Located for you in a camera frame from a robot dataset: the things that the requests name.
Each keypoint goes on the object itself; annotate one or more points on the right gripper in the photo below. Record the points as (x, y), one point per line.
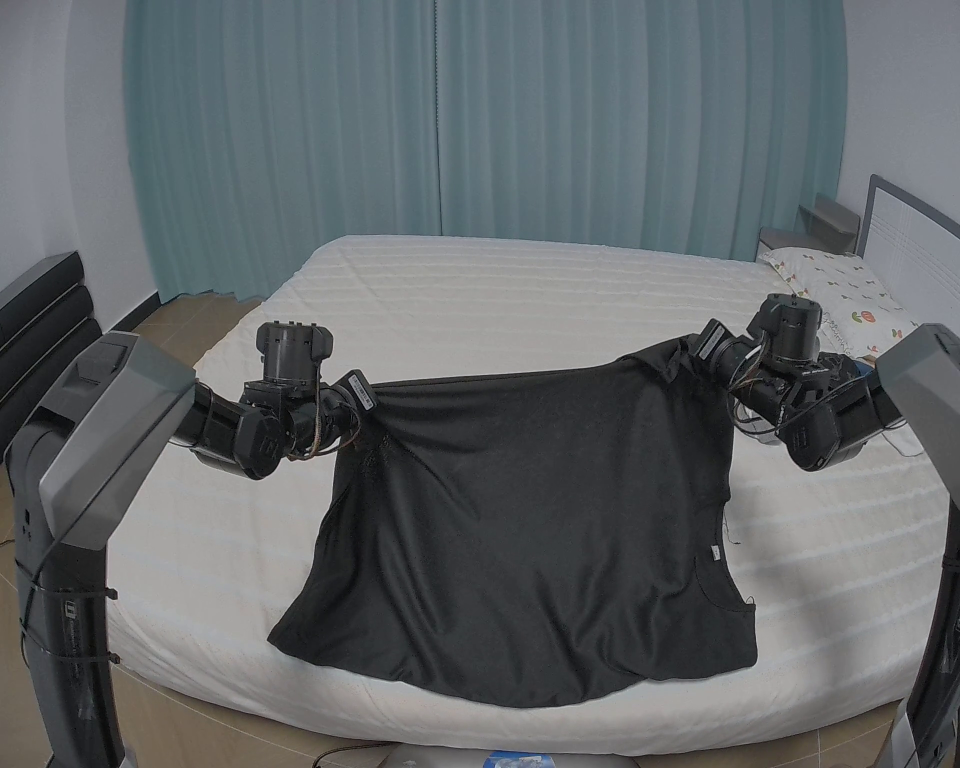
(750, 382)

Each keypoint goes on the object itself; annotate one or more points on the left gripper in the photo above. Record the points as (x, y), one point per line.
(330, 424)

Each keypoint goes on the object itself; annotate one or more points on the black T-shirt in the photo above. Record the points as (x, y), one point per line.
(525, 510)

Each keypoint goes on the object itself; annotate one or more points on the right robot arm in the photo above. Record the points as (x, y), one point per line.
(915, 390)

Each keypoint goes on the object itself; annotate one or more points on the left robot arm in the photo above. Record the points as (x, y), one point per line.
(97, 435)

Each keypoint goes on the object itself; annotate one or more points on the dark blue garment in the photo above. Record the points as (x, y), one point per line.
(862, 366)

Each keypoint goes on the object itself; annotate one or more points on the white printed pillow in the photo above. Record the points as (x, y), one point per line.
(847, 289)

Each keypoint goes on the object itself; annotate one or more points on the grey bedside table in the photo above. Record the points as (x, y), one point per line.
(821, 221)

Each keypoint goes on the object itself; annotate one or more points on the bed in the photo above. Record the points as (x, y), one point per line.
(487, 300)

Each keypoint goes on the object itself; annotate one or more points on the black chest of drawers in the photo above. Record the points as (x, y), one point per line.
(45, 315)

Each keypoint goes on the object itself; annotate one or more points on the blue-green curtain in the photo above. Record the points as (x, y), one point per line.
(487, 127)

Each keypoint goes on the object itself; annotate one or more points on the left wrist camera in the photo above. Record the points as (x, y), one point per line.
(360, 391)

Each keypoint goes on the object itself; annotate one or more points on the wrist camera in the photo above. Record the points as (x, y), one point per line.
(711, 345)
(360, 391)

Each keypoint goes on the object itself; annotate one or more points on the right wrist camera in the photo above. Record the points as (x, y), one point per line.
(711, 345)

